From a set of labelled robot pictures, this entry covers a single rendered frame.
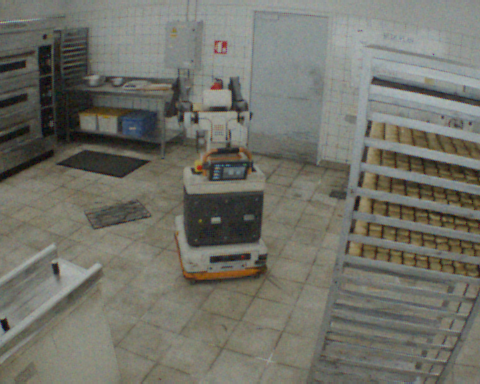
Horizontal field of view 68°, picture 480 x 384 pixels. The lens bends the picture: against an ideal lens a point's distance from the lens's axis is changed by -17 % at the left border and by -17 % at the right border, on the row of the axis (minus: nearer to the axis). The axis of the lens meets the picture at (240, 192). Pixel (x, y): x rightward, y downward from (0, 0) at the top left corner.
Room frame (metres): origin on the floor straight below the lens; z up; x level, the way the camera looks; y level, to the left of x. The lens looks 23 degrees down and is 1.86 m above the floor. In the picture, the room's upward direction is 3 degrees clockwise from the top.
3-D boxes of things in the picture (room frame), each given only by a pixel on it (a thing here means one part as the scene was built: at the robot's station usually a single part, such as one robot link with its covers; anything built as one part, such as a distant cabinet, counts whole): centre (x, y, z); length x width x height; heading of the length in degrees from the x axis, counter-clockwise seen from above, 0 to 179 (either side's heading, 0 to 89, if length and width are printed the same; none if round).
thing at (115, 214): (3.56, 1.20, 0.01); 0.60 x 0.40 x 0.03; 125
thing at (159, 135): (5.84, 1.78, 0.49); 1.90 x 0.72 x 0.98; 71
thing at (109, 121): (5.89, 1.92, 0.36); 0.47 x 0.38 x 0.26; 161
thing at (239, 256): (2.57, 0.04, 0.23); 0.41 x 0.02 x 0.08; 105
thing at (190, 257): (2.88, 0.15, 0.16); 0.67 x 0.64 x 0.25; 15
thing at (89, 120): (6.02, 2.30, 0.36); 0.47 x 0.39 x 0.26; 159
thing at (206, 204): (2.80, 0.13, 0.59); 0.55 x 0.34 x 0.83; 105
